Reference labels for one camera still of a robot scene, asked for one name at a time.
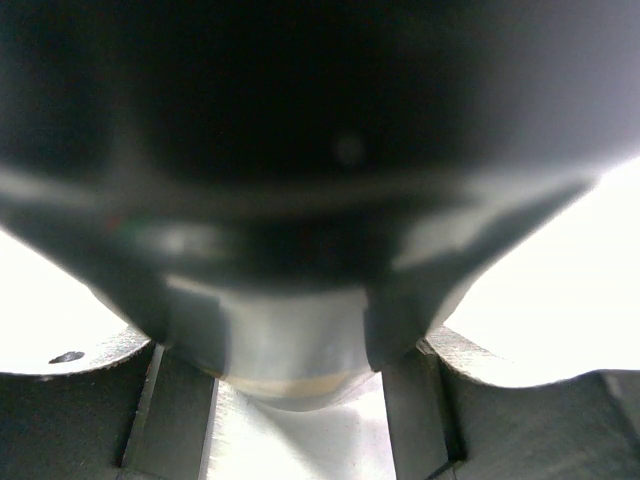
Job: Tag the black gold band can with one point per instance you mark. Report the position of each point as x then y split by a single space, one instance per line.
289 194

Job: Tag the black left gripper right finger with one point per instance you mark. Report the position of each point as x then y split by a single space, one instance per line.
443 424

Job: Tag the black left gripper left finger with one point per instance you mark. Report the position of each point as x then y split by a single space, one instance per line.
145 417

